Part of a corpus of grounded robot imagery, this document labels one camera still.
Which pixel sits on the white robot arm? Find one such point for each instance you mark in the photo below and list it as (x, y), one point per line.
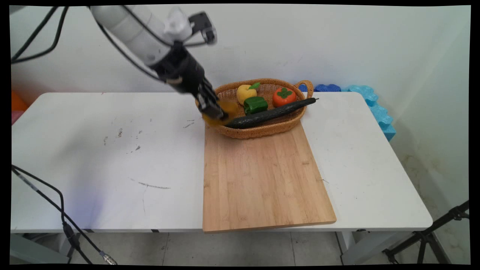
(131, 28)

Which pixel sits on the pink object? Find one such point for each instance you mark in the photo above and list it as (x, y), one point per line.
(15, 117)

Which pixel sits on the dark blue foam piece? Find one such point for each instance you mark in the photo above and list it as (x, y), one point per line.
(326, 88)

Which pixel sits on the grey base box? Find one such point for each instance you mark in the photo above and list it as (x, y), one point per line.
(33, 251)

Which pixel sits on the light blue foam piece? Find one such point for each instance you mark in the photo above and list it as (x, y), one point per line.
(378, 112)

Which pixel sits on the red toy tomato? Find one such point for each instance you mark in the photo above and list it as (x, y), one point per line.
(284, 97)

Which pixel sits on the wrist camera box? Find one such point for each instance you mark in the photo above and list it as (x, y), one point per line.
(204, 26)

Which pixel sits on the woven wicker basket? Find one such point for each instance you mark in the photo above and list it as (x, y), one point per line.
(270, 129)

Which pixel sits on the brown toy potato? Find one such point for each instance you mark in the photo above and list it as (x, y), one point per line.
(229, 109)

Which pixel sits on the wooden cutting board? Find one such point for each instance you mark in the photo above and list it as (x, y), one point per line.
(262, 176)

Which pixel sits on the green toy bell pepper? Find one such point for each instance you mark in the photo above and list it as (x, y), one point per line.
(255, 105)

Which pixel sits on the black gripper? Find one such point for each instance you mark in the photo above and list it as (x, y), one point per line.
(180, 69)

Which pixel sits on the dark green toy cucumber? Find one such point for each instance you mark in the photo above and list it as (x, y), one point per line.
(270, 113)

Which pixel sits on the orange object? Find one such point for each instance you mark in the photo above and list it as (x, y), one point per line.
(18, 102)

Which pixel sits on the white table leg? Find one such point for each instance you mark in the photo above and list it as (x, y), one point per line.
(352, 247)

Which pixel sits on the yellow toy bell pepper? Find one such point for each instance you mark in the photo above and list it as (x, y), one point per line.
(244, 93)

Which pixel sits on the black tripod stand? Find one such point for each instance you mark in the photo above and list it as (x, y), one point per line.
(427, 236)

